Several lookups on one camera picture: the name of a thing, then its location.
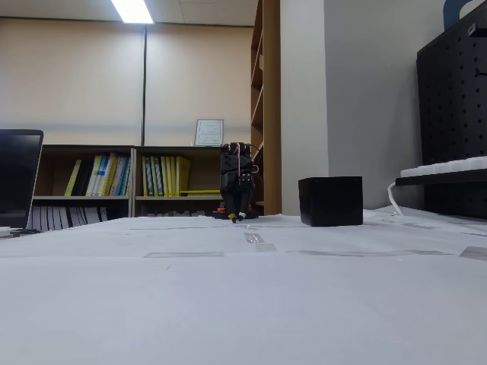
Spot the long clear tape strip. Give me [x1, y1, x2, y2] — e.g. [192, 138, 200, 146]
[285, 249, 454, 258]

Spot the tall wooden bookshelf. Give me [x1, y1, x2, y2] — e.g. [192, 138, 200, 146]
[250, 0, 282, 217]

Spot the white keyboard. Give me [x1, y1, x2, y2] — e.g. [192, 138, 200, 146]
[399, 155, 487, 179]

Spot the ceiling light panel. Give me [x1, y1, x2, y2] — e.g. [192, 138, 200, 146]
[110, 0, 155, 25]

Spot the slanted yellow book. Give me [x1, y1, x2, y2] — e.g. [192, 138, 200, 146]
[63, 159, 83, 198]

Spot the black pegboard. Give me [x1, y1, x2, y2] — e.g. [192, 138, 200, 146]
[415, 3, 487, 221]

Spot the black box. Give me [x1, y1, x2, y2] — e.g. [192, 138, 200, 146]
[298, 176, 364, 227]

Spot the white cable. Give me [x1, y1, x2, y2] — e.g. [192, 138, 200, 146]
[387, 181, 404, 216]

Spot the blue chair back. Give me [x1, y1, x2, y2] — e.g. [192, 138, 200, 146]
[444, 0, 481, 31]

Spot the black vertical pole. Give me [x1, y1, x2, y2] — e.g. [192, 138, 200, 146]
[141, 24, 148, 148]

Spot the framed white notice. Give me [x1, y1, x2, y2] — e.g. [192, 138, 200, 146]
[194, 119, 224, 148]

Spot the wide yellow binder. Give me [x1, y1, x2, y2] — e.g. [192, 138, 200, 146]
[175, 155, 193, 198]

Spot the black laptop screen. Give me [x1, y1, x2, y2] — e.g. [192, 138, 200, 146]
[0, 129, 45, 229]

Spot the low wooden bookshelf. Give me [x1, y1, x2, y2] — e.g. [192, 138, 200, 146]
[131, 145, 229, 218]
[32, 144, 136, 231]

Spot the white paper table cover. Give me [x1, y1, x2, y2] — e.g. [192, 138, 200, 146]
[0, 214, 487, 365]

